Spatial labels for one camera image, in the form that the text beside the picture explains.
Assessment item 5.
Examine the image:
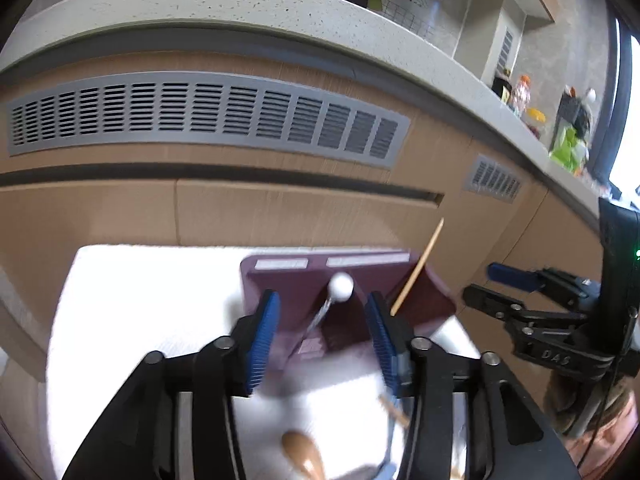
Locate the orange capped bottle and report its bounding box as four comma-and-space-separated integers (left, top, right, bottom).
510, 75, 532, 114

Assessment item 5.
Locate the window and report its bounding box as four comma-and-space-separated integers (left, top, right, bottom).
606, 10, 640, 202

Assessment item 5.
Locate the speckled white countertop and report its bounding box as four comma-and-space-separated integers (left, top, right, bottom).
0, 0, 617, 222

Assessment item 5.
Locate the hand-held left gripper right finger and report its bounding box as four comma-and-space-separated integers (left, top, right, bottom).
364, 291, 582, 480

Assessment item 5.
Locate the white towel mat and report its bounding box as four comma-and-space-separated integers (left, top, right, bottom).
45, 244, 482, 480

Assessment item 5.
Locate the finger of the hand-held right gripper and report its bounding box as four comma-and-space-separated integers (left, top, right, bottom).
462, 283, 587, 332
487, 261, 602, 307

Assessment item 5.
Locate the brown wooden spoon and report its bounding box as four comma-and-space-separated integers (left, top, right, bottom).
281, 430, 327, 480

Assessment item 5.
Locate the metal utensil with white ball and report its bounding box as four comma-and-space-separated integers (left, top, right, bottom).
300, 272, 354, 347

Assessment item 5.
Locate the person's right forearm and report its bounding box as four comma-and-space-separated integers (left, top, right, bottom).
544, 374, 640, 480

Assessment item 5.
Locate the yellow lidded jar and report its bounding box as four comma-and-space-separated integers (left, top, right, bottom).
524, 107, 547, 137

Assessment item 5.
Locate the large grey vent grille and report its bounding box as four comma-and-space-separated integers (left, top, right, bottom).
6, 71, 412, 171

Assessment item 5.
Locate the small grey vent grille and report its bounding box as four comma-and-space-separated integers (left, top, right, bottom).
462, 154, 524, 205

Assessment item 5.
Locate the dark jar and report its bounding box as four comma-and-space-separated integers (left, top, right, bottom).
492, 67, 514, 102

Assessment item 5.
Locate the wooden chopstick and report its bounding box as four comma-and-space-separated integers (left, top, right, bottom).
390, 217, 446, 317
377, 394, 412, 429

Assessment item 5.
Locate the maroon plastic utensil holder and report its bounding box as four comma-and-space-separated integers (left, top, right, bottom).
240, 250, 457, 377

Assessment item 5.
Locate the wooden cabinet front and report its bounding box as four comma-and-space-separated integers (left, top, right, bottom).
0, 52, 607, 397

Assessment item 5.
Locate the green packet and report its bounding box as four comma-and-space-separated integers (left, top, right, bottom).
549, 124, 589, 172

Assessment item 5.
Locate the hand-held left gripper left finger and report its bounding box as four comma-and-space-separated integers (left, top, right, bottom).
65, 289, 281, 480

